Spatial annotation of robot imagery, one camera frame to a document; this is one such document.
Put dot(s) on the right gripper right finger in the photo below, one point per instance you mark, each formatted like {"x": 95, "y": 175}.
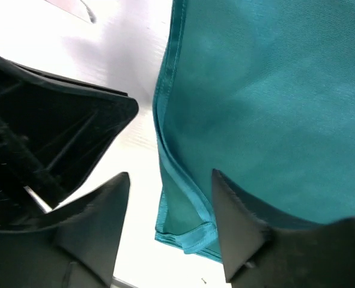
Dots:
{"x": 262, "y": 246}

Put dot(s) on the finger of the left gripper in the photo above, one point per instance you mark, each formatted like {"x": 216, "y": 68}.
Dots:
{"x": 53, "y": 132}

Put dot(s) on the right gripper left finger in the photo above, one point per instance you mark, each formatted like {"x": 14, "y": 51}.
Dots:
{"x": 73, "y": 246}

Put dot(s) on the teal cloth napkin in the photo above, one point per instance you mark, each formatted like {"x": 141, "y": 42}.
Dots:
{"x": 263, "y": 91}

